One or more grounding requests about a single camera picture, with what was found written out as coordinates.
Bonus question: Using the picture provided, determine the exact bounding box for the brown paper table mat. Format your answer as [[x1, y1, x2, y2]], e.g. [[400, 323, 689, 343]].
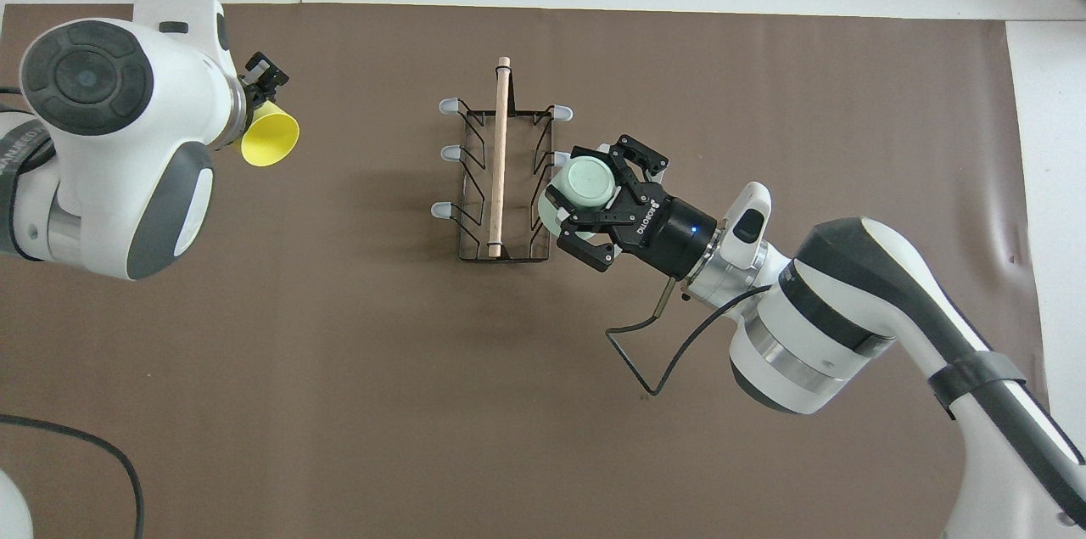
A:
[[0, 3, 1066, 539]]

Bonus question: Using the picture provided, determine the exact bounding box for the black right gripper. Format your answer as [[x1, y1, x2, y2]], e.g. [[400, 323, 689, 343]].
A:
[[543, 134, 720, 278]]

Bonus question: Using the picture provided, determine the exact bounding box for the pale green plastic cup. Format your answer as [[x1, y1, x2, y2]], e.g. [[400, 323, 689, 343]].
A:
[[536, 157, 617, 239]]

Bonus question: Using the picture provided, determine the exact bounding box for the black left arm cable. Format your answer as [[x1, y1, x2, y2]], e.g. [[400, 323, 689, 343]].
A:
[[0, 413, 145, 539]]

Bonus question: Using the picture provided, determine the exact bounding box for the yellow plastic cup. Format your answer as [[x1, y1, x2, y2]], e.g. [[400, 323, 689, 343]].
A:
[[240, 102, 300, 167]]

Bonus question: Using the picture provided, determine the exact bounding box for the black wire cup rack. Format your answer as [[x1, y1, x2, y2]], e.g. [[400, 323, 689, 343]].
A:
[[431, 57, 574, 264]]

